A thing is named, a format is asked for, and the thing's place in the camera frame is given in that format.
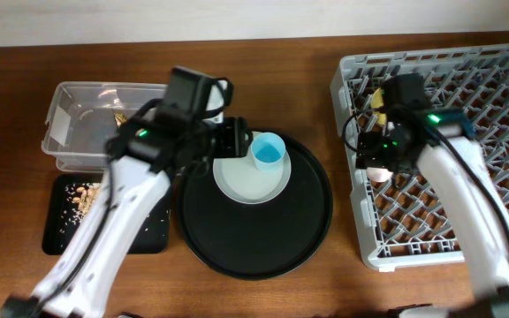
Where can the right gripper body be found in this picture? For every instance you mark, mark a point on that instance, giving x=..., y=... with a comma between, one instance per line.
x=376, y=149

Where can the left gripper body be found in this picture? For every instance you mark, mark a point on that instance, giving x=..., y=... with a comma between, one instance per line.
x=226, y=140

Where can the yellow bowl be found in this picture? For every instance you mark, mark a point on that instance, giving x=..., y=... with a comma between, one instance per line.
x=377, y=102

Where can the pink cup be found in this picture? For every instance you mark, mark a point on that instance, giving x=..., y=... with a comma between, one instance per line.
x=378, y=174

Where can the gold foil wrapper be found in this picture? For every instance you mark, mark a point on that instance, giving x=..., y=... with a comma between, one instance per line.
x=119, y=118

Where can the grey plate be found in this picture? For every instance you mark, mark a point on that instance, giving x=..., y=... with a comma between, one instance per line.
x=241, y=181

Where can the blue cup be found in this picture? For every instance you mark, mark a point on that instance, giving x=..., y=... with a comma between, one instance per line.
x=268, y=150

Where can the food scraps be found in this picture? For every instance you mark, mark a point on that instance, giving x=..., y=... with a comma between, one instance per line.
x=79, y=198

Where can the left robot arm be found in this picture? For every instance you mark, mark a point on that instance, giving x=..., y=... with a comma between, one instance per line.
x=80, y=282

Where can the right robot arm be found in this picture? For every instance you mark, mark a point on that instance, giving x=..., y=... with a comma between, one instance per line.
x=440, y=145

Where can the grey dishwasher rack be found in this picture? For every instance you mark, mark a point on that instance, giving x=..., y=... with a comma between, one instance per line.
x=401, y=223

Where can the clear plastic bin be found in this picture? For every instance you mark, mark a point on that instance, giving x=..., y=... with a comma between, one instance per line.
x=81, y=121

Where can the black round tray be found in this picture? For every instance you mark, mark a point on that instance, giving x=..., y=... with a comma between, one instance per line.
x=260, y=241

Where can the black rectangular tray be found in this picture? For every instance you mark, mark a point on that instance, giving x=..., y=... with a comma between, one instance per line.
x=58, y=232

